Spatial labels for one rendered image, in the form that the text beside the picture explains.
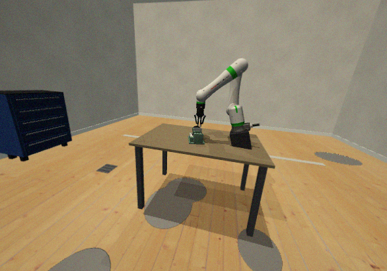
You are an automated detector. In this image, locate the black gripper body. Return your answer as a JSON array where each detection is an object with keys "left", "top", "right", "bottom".
[{"left": 196, "top": 109, "right": 204, "bottom": 117}]

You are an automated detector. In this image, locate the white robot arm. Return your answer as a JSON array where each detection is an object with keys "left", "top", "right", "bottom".
[{"left": 196, "top": 58, "right": 260, "bottom": 133}]

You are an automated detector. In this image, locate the green bench vise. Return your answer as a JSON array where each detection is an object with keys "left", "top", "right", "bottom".
[{"left": 188, "top": 126, "right": 205, "bottom": 144}]

